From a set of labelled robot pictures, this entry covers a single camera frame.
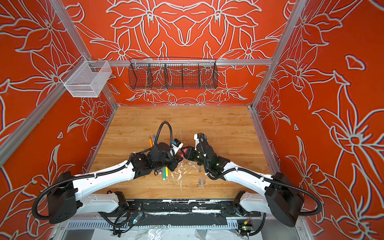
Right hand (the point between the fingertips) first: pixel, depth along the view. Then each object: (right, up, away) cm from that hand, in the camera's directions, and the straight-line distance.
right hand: (179, 150), depth 77 cm
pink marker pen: (+1, -2, -2) cm, 3 cm away
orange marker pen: (-21, +1, +20) cm, 29 cm away
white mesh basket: (-60, +42, +17) cm, 75 cm away
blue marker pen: (-19, +3, +23) cm, 30 cm away
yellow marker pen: (-8, -14, +7) cm, 18 cm away
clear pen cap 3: (+11, -20, +2) cm, 23 cm away
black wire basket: (-7, +48, +22) cm, 53 cm away
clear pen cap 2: (+11, -18, +4) cm, 22 cm away
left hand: (+1, -3, -1) cm, 4 cm away
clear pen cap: (+11, -13, +10) cm, 20 cm away
